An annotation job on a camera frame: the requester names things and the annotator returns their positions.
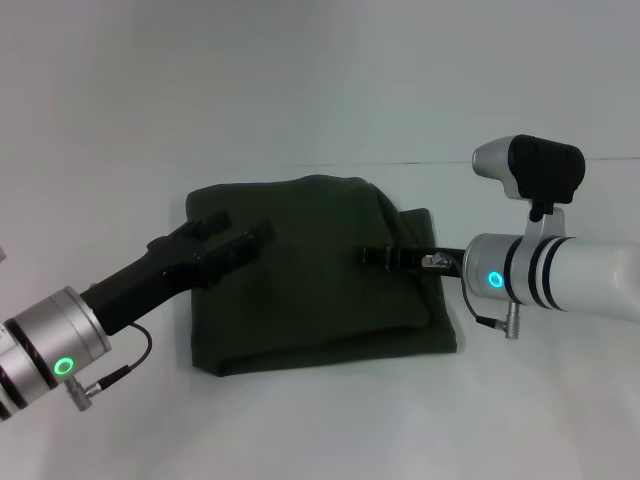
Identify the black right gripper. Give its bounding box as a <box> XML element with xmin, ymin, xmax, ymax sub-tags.
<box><xmin>355</xmin><ymin>244</ymin><xmax>470</xmax><ymax>285</ymax></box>

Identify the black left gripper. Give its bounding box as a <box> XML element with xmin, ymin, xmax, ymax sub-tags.
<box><xmin>81</xmin><ymin>211</ymin><xmax>278</xmax><ymax>337</ymax></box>

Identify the dark green shirt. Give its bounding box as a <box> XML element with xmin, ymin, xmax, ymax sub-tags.
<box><xmin>183</xmin><ymin>173</ymin><xmax>460</xmax><ymax>377</ymax></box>

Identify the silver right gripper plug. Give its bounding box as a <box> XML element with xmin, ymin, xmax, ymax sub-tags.
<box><xmin>421</xmin><ymin>252</ymin><xmax>455</xmax><ymax>274</ymax></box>

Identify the dark right arm cable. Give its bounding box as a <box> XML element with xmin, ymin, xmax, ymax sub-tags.
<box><xmin>458</xmin><ymin>278</ymin><xmax>507</xmax><ymax>327</ymax></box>

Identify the dark arm cable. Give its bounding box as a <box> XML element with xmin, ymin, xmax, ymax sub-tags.
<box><xmin>458</xmin><ymin>278</ymin><xmax>507</xmax><ymax>327</ymax></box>
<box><xmin>84</xmin><ymin>322</ymin><xmax>154</xmax><ymax>392</ymax></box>

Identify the dark left arm cable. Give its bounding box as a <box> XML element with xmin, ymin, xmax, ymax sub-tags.
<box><xmin>84</xmin><ymin>322</ymin><xmax>154</xmax><ymax>392</ymax></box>

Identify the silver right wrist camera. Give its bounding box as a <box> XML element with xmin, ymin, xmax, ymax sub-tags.
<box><xmin>471</xmin><ymin>133</ymin><xmax>587</xmax><ymax>251</ymax></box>

